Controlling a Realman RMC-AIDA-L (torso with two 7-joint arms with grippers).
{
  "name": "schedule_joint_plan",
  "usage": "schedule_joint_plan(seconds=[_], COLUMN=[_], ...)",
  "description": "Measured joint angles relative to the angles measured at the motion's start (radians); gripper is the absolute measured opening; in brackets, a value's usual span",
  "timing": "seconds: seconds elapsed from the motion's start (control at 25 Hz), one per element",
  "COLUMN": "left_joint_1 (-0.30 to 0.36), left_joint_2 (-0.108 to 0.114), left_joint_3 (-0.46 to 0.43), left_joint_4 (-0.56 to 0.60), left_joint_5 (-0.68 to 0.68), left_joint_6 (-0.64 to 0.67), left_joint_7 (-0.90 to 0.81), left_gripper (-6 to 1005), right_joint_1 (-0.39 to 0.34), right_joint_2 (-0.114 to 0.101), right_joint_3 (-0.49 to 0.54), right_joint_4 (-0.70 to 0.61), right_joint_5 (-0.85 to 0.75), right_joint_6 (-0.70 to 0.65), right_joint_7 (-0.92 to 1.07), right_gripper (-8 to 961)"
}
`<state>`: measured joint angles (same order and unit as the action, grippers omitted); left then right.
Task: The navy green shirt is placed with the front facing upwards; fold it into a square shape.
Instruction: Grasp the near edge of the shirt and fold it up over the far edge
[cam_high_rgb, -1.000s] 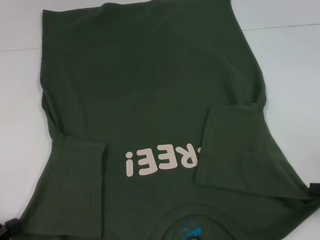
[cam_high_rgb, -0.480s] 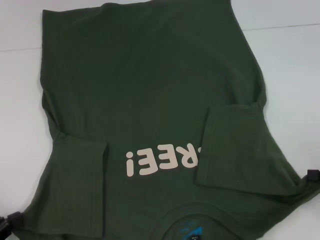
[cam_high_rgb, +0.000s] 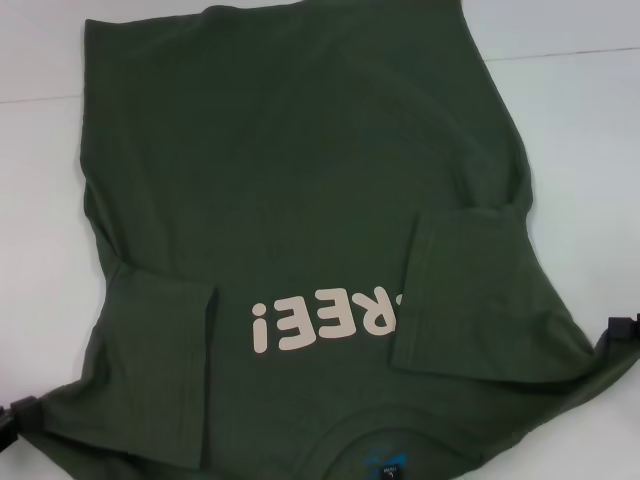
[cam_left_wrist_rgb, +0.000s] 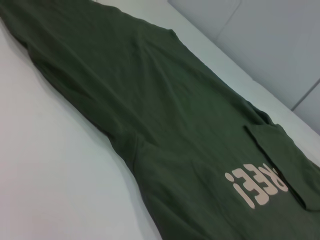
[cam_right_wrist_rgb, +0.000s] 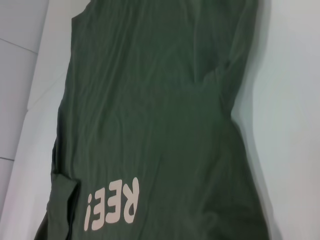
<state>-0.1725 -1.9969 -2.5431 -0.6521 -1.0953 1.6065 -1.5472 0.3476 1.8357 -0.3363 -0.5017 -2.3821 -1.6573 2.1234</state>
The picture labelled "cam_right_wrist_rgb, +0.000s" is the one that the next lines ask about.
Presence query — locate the dark green FREE t-shirt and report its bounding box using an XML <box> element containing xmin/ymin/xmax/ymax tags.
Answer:
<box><xmin>36</xmin><ymin>0</ymin><xmax>280</xmax><ymax>240</ymax></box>

